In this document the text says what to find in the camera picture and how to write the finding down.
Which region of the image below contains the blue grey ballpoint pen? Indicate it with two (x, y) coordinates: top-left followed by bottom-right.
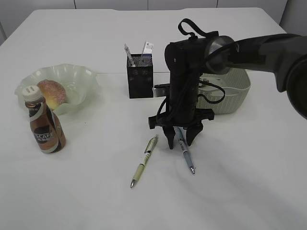
(174, 126), (195, 174)

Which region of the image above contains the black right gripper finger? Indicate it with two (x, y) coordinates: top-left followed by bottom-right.
(184, 121), (203, 146)
(163, 126), (176, 150)

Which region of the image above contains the pale green wavy glass plate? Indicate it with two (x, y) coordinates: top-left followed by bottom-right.
(15, 64), (100, 115)

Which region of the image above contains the black square pen holder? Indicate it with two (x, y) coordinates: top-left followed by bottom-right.
(127, 54), (154, 99)

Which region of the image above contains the grey white ballpoint pen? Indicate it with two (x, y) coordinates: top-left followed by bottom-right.
(124, 43), (136, 67)

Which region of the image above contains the green plastic woven basket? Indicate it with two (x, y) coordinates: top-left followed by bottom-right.
(196, 69), (251, 115)

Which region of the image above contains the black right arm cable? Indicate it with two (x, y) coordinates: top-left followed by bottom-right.
(177, 18), (207, 37)

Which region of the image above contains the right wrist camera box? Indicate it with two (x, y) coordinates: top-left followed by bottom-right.
(152, 83), (170, 97)

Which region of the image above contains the clear plastic ruler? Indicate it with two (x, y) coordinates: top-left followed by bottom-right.
(142, 42), (154, 56)

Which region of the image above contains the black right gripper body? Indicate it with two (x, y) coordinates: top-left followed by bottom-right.
(148, 71), (214, 129)

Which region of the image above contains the cream green ballpoint pen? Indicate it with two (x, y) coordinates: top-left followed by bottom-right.
(130, 135), (158, 188)

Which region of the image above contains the golden sugared bread roll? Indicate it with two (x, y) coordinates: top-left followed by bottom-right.
(37, 80), (66, 110)

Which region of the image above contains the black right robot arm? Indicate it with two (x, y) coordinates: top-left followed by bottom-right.
(148, 32), (307, 148)

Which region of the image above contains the brown Nescafe coffee bottle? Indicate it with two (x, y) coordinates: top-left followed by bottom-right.
(22, 85), (66, 154)

